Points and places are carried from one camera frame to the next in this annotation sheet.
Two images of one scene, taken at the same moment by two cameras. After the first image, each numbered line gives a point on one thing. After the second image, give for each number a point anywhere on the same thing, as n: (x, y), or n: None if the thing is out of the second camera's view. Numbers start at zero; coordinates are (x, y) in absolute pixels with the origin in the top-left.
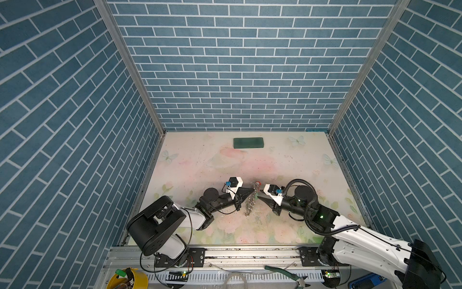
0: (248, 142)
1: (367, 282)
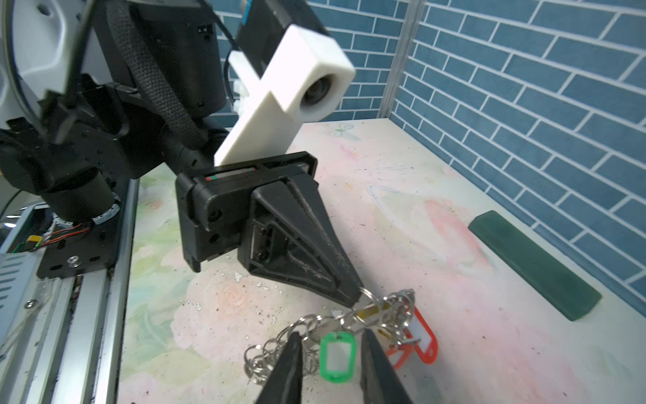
0: (561, 284)
1: None
